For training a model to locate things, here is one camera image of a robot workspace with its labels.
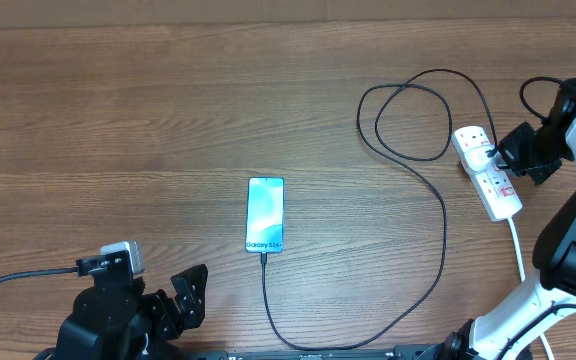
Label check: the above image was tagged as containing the white power strip cord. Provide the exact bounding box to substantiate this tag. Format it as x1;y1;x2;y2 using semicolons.
506;217;555;360

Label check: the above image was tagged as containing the white charger adapter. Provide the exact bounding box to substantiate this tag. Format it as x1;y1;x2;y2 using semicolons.
452;126;496;175

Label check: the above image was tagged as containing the white power strip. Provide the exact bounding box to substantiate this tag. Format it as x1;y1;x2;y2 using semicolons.
470;166;522;222

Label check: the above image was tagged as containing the Samsung Galaxy smartphone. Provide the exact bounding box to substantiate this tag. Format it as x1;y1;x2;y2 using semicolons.
245;177;285;253

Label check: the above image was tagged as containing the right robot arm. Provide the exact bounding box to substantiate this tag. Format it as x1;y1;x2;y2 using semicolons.
422;77;576;359

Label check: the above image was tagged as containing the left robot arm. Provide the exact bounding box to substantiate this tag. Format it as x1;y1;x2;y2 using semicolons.
33;246;208;360

